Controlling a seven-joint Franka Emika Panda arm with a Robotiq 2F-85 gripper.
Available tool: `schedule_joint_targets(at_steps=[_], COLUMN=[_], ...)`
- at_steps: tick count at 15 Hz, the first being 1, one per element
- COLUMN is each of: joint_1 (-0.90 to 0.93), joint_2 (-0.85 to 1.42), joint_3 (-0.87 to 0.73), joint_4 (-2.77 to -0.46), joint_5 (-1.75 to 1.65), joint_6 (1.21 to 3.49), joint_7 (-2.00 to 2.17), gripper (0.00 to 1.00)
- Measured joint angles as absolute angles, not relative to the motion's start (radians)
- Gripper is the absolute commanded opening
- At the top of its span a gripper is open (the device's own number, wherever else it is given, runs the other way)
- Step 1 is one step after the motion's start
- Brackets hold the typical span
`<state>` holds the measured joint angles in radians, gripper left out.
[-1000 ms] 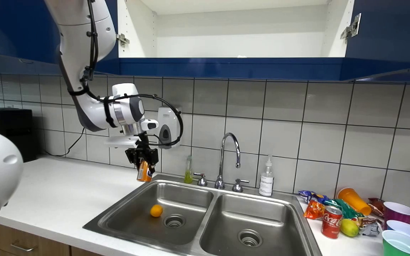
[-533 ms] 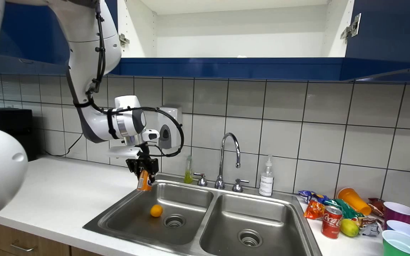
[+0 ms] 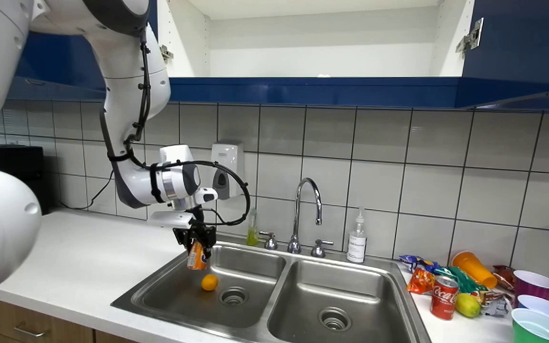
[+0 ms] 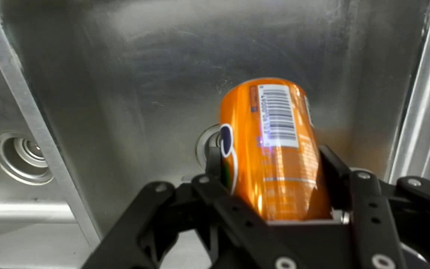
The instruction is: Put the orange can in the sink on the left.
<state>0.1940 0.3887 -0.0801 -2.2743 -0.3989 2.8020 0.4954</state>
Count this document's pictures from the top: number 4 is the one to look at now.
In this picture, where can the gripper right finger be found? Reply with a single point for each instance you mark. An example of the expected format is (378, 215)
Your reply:
(371, 209)

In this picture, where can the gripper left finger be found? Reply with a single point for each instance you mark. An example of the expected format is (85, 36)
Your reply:
(215, 209)

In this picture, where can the orange soda can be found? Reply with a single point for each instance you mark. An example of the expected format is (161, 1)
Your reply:
(274, 149)

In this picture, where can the stainless steel sink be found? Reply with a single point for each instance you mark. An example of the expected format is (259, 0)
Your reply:
(9, 157)
(162, 93)

